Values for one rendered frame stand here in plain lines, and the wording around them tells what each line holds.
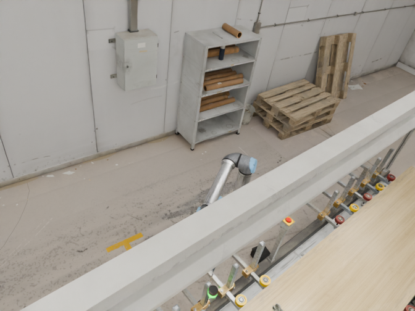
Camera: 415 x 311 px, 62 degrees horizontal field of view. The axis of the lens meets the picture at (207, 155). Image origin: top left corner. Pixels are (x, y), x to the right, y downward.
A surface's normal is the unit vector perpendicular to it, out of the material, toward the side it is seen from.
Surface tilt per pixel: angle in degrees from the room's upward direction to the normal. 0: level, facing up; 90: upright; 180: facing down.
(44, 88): 90
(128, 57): 90
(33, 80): 90
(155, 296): 61
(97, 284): 0
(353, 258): 0
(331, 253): 0
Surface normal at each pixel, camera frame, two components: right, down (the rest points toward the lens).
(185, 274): 0.62, 0.11
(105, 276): 0.14, -0.76
